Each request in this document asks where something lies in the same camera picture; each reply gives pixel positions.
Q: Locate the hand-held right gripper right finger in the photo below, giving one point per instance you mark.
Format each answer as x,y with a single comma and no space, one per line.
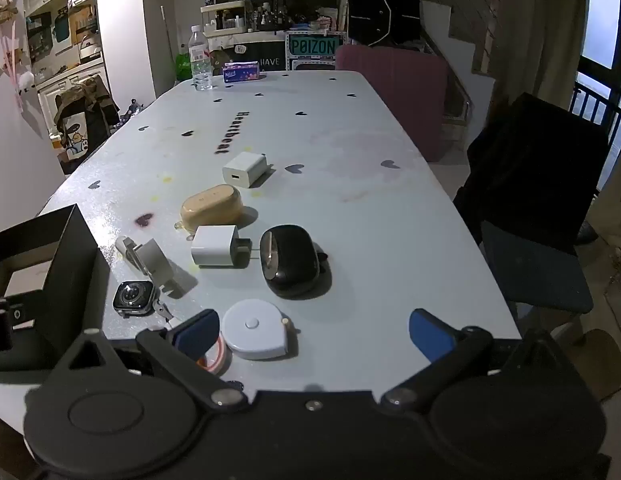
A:
431,335

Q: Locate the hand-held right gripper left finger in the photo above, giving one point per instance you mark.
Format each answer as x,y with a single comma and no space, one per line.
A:
196,332

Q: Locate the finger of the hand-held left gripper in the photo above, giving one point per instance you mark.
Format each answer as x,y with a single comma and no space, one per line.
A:
20,310

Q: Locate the white round tape measure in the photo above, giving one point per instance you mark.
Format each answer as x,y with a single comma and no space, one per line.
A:
255,330

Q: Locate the black box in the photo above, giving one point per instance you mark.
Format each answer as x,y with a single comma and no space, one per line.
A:
73,265

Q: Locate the black smartwatch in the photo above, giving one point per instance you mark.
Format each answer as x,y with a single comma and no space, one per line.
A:
134,298

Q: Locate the white folding plug adapter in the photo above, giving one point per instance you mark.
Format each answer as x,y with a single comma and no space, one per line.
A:
151,262

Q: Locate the white pronged charger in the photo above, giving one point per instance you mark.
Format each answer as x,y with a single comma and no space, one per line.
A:
214,246

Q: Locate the black computer mouse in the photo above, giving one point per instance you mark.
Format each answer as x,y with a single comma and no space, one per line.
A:
289,260

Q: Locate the beige earbuds case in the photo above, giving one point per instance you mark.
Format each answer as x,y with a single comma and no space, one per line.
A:
210,210

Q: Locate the white cube charger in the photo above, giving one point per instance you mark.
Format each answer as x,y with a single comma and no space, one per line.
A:
244,170

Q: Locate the black chair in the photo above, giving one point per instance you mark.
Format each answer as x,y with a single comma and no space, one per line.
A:
535,200

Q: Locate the cartoon print bag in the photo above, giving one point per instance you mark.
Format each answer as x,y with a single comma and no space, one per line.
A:
78,127

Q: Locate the maroon chair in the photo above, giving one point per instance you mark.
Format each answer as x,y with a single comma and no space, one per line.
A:
395,95

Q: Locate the blue tissue pack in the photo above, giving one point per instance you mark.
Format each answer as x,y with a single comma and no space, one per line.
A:
242,73

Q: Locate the green bag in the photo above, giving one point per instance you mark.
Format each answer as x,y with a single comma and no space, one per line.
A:
183,66

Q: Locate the clear water bottle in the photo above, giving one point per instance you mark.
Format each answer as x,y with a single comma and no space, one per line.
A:
201,62

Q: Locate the teal sign board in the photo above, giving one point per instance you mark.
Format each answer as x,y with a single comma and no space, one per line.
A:
313,47

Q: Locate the white storage rack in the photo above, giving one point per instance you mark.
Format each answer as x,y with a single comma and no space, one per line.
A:
243,12

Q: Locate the black hanging vest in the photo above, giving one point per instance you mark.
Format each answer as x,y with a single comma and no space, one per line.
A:
383,5

